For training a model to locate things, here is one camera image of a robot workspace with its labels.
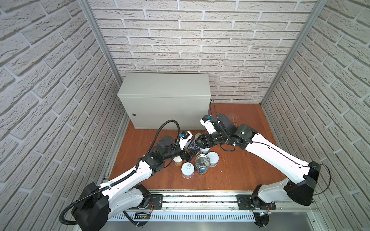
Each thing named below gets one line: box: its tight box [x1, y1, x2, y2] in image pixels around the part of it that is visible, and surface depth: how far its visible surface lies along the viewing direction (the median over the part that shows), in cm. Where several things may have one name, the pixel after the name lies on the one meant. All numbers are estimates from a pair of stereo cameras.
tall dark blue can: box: [187, 139, 201, 155], surface depth 72 cm
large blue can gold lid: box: [195, 154, 211, 176], surface depth 80 cm
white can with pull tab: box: [180, 161, 195, 180], surface depth 81 cm
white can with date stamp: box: [207, 151, 220, 168], surface depth 87 cm
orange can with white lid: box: [172, 155, 184, 167], surface depth 84 cm
